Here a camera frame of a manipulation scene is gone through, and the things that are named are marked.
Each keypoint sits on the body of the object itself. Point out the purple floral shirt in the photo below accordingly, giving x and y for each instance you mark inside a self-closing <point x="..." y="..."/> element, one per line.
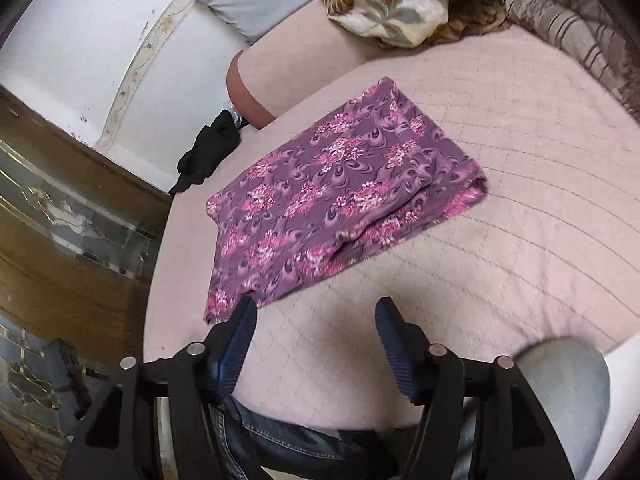
<point x="325" y="185"/>

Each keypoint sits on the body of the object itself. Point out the wooden door with glass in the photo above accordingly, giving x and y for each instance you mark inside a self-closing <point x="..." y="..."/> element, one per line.
<point x="60" y="235"/>

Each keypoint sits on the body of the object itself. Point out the large striped cushion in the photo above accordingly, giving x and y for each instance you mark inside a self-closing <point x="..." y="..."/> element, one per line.
<point x="575" y="35"/>

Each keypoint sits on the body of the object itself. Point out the beige floral blanket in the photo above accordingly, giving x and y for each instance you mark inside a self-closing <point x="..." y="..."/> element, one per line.
<point x="400" y="0"/>

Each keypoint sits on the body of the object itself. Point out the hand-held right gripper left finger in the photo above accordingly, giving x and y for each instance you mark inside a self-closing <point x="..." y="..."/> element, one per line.
<point x="237" y="345"/>

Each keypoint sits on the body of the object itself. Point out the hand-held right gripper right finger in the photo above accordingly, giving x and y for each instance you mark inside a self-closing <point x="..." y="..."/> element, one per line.
<point x="395" y="350"/>

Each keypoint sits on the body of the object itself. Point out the pink quilted bed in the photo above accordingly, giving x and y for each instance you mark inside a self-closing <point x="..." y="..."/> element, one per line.
<point x="500" y="235"/>

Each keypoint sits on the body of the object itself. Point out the pile of black clothes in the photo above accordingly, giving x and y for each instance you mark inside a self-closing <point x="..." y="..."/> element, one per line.
<point x="210" y="152"/>

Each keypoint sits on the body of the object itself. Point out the pink and brown bolster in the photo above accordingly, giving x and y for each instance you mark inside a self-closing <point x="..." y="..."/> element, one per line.
<point x="300" y="70"/>

